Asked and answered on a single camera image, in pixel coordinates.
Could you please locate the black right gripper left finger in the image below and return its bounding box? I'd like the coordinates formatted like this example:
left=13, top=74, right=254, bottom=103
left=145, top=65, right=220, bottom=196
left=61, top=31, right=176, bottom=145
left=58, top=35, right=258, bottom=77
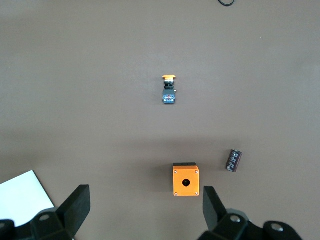
left=30, top=184, right=91, bottom=240

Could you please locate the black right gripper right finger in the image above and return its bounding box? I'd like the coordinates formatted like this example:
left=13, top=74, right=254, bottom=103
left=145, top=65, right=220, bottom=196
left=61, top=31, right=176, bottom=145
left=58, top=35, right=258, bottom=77
left=199, top=185, right=265, bottom=240

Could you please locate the orange push button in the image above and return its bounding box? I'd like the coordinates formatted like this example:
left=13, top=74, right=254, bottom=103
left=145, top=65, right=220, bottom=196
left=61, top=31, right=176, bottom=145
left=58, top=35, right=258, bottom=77
left=161, top=74, right=178, bottom=106

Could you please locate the white drawer cabinet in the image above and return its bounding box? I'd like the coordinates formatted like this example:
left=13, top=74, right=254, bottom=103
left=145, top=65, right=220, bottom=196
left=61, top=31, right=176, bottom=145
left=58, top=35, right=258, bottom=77
left=0, top=170, right=56, bottom=223

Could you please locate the dark cylindrical capacitor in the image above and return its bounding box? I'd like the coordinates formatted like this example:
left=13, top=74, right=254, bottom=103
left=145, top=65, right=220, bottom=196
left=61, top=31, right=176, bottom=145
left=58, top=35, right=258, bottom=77
left=225, top=149, right=244, bottom=174

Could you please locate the orange button enclosure box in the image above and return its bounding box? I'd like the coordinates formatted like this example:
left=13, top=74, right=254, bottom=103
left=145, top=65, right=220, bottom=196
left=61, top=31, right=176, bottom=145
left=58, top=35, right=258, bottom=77
left=172, top=162, right=201, bottom=198

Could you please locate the thin black looped cable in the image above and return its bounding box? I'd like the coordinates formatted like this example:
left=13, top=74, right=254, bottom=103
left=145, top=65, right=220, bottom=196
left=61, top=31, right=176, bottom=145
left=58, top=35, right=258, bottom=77
left=216, top=0, right=236, bottom=8

